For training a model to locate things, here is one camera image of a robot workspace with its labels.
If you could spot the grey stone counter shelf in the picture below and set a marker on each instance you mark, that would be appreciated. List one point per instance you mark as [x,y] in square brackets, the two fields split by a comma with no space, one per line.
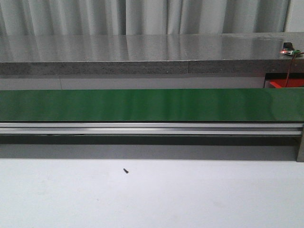
[148,54]

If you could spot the red plastic tray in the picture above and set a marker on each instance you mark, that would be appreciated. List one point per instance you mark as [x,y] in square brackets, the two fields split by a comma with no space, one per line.
[292,83]

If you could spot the green conveyor belt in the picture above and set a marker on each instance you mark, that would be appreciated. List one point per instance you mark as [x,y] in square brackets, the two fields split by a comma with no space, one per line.
[168,105]

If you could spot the black sensor module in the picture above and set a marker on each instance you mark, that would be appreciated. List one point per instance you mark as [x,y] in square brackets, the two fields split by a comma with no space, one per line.
[288,45]

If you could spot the small green circuit board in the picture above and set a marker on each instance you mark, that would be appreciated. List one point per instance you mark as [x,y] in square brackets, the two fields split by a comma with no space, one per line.
[291,52]

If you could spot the grey pleated curtain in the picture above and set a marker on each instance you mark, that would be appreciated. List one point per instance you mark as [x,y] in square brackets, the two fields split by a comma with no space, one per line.
[141,17]

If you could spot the aluminium conveyor frame rail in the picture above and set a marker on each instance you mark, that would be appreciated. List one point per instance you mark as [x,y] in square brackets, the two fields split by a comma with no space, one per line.
[250,141]

